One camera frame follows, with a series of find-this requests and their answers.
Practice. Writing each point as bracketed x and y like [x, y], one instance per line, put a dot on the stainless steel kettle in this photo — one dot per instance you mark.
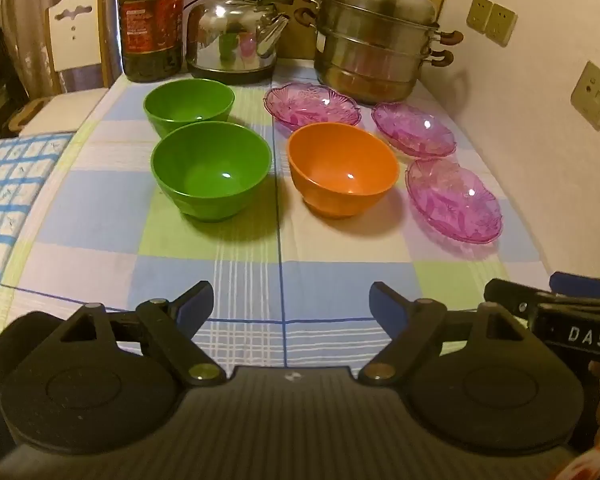
[230, 35]

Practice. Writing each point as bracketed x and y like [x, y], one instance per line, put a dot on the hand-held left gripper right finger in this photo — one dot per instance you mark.
[387, 306]

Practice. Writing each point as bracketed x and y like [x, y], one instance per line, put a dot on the orange plastic bowl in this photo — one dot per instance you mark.
[340, 165]

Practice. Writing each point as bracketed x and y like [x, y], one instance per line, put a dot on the stainless steel steamer pot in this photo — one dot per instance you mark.
[375, 45]

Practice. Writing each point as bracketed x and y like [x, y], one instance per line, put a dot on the green plastic bowl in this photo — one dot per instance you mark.
[210, 170]
[190, 100]

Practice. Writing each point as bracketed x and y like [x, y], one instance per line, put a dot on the blue patterned white cloth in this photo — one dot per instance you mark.
[10, 190]

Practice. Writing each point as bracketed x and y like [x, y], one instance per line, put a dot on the cooking oil bottle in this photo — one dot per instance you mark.
[150, 35]

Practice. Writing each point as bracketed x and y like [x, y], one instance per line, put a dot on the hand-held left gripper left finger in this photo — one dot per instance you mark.
[195, 306]

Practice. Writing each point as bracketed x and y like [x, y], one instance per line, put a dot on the person's right forearm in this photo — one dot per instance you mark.
[595, 467]

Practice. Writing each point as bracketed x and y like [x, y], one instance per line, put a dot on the scalloped pink translucent plate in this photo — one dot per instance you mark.
[305, 102]

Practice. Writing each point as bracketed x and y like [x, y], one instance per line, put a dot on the checked pastel tablecloth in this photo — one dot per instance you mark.
[330, 280]

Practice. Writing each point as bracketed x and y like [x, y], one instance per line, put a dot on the large beige wall socket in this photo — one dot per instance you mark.
[596, 95]

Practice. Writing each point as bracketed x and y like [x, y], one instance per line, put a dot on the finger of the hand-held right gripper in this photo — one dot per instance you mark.
[507, 296]
[580, 282]

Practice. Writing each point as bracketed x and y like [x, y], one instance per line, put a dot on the white wooden chair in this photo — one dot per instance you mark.
[75, 45]

